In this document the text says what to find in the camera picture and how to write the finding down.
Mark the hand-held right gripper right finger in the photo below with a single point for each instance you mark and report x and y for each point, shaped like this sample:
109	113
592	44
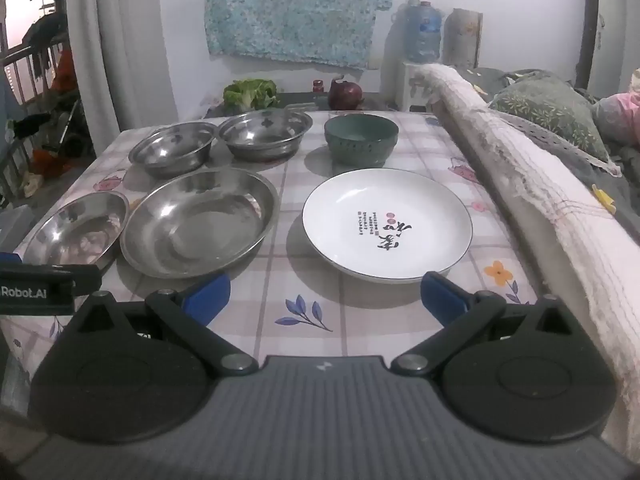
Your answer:
442	300

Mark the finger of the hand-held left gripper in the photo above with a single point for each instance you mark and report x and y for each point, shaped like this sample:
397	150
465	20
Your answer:
82	277

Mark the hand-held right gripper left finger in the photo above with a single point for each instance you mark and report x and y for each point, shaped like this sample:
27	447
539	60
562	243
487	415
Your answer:
207	300

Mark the shallow steel bowl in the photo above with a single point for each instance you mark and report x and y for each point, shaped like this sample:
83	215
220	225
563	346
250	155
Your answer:
75	230

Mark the large steel plate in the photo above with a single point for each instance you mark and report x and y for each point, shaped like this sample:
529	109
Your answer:
200	225

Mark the white ceramic plate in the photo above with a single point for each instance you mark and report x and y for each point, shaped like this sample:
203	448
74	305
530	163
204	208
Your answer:
385	210

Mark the small deep steel bowl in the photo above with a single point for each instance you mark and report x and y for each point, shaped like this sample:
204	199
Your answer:
170	152

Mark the wide deep steel bowl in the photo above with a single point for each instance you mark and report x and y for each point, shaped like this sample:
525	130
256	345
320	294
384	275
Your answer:
265	132

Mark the green ceramic bowl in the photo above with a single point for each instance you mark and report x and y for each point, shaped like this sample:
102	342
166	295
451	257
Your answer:
360	142

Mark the checked floral tablecloth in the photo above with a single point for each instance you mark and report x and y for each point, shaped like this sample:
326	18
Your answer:
290	290

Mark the red cloth item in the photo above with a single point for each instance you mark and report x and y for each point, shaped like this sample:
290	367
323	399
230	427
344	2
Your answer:
49	160

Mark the white frayed blanket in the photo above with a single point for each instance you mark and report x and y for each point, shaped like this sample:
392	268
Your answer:
540	175

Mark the black cloth item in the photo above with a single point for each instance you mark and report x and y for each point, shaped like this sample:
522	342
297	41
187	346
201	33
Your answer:
32	125

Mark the blue circle-print sheet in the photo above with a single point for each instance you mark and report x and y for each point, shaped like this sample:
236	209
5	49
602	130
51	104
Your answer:
6	102

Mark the yellow clip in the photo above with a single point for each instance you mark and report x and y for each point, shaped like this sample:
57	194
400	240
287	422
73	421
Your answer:
604	197

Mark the orange hanging cloth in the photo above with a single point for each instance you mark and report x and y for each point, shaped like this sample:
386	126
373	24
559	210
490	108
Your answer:
64	72

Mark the green lettuce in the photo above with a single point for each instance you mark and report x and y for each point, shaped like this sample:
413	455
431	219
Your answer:
250	94

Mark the metal balcony railing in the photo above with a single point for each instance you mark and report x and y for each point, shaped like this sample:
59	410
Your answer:
20	75

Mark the grey bed blanket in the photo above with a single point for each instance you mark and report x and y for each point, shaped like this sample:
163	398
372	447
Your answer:
625	185

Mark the white cabinet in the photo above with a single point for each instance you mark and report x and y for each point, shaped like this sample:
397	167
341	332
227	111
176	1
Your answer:
412	85

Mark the green leaf-print pillow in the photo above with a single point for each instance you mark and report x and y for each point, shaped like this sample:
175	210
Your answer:
550	110

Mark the dark side table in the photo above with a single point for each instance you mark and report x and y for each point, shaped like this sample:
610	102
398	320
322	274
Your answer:
300	99

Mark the red onion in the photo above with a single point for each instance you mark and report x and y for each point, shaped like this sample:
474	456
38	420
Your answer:
346	95

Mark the small red jar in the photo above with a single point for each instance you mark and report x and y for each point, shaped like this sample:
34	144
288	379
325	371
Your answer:
318	85

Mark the white curtain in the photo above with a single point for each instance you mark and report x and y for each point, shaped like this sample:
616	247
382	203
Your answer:
125	35

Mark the pink cloth bundle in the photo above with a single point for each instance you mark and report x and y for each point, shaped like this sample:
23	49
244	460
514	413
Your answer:
622	110

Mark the grey cylinder tank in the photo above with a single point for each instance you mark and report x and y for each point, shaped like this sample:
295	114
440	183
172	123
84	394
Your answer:
462	37

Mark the large blue water bottle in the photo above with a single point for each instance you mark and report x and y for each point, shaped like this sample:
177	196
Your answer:
422	30

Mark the blue patterned wall cloth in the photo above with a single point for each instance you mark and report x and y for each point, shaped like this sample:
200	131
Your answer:
295	10

